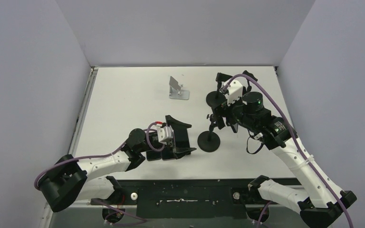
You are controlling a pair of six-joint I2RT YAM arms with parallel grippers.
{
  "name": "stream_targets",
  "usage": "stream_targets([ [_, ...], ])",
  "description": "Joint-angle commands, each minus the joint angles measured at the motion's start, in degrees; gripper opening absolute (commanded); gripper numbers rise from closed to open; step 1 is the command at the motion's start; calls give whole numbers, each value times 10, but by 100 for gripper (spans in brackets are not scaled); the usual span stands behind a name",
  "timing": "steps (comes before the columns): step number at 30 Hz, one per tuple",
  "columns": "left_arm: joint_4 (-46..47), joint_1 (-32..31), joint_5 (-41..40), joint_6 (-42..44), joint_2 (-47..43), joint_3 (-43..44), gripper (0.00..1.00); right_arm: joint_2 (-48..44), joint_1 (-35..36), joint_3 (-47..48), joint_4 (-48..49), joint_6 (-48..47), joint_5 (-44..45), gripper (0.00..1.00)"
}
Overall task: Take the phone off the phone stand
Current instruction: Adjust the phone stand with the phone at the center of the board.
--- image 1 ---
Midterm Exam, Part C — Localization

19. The black phone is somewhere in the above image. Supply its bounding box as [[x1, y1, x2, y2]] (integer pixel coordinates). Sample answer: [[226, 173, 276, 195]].
[[174, 129, 190, 148], [146, 151, 162, 161]]

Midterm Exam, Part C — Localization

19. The purple phone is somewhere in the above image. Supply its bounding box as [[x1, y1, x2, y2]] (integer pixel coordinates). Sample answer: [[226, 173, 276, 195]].
[[161, 151, 176, 161]]

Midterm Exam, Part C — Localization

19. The black tall phone stand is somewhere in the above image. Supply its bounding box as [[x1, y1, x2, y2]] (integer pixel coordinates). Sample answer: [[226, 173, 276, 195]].
[[197, 114, 221, 152]]

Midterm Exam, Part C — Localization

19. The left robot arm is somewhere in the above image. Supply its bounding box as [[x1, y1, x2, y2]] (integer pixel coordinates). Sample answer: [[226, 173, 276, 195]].
[[34, 115, 195, 212]]

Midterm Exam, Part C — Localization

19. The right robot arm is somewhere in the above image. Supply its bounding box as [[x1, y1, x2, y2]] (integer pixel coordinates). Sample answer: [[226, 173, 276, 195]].
[[206, 91, 356, 228]]

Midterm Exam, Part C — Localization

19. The white folding phone stand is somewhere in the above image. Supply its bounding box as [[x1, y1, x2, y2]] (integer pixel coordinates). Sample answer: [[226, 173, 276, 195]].
[[169, 76, 190, 100]]

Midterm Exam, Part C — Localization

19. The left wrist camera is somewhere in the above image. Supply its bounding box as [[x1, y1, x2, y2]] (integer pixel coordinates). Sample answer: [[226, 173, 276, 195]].
[[156, 126, 168, 144]]

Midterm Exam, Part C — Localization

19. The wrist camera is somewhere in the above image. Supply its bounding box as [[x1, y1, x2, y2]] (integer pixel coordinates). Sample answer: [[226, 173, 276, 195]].
[[221, 79, 243, 106], [156, 126, 168, 144]]

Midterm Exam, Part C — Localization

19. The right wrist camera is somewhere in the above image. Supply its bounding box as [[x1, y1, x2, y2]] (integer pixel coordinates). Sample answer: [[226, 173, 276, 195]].
[[221, 79, 243, 106]]

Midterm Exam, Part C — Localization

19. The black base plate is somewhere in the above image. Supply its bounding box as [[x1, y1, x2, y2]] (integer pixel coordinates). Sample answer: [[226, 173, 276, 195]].
[[90, 175, 299, 220]]

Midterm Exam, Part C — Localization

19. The aluminium side rail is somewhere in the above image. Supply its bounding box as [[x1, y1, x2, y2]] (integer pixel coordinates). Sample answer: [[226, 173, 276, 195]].
[[38, 67, 99, 228]]

